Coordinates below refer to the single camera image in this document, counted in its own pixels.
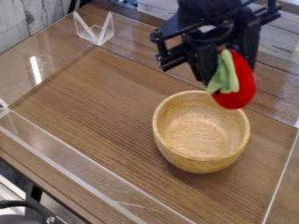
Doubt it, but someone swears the red felt strawberry toy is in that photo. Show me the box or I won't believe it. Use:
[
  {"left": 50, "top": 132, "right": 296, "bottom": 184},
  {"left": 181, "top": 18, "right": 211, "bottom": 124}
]
[{"left": 207, "top": 49, "right": 257, "bottom": 109}]

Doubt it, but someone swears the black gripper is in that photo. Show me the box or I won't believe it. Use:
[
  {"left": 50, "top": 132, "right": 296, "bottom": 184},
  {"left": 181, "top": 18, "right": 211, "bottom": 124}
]
[{"left": 149, "top": 0, "right": 280, "bottom": 86}]

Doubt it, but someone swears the clear acrylic tray enclosure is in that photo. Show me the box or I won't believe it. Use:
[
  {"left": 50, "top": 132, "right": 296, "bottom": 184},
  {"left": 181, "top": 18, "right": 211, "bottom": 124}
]
[{"left": 0, "top": 17, "right": 299, "bottom": 224}]

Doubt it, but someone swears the light wooden bowl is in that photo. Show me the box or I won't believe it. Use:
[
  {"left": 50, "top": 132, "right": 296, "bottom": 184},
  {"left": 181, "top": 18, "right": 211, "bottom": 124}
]
[{"left": 152, "top": 90, "right": 249, "bottom": 173}]

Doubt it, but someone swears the black table leg bracket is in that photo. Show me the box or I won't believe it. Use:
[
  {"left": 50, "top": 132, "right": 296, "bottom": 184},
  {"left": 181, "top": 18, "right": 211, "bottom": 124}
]
[{"left": 25, "top": 184, "right": 68, "bottom": 224}]

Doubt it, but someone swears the black cable under table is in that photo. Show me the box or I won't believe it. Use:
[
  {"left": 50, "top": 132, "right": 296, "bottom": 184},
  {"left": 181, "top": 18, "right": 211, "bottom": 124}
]
[{"left": 0, "top": 200, "right": 33, "bottom": 217}]

